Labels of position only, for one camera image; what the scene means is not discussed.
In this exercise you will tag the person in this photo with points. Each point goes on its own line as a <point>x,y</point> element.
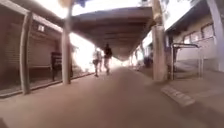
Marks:
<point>107,55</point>
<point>96,60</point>

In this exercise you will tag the brown ribbed canopy roof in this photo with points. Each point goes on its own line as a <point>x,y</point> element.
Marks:
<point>116,30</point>

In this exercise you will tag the pale concrete path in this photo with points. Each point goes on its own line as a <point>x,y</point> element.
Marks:
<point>110,100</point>

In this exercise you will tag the thick brown pillar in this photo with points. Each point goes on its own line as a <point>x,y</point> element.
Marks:
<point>159,50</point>

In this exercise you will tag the dark sign board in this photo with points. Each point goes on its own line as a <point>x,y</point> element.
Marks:
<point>56,61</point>

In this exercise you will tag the pale ridged ground plate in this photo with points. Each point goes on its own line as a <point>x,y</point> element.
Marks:
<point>178,95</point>

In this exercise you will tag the brown building with shutters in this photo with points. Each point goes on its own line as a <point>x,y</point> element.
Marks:
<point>40,50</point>

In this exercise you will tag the metal railing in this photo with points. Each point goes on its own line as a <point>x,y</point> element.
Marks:
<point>186,45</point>

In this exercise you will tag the pale building with windows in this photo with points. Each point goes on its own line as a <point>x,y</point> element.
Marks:
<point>196,33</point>

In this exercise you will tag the brown post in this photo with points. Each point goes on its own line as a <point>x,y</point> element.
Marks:
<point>66,50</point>
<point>25,53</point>

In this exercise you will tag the pale post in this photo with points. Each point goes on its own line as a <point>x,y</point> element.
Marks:
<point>218,33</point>

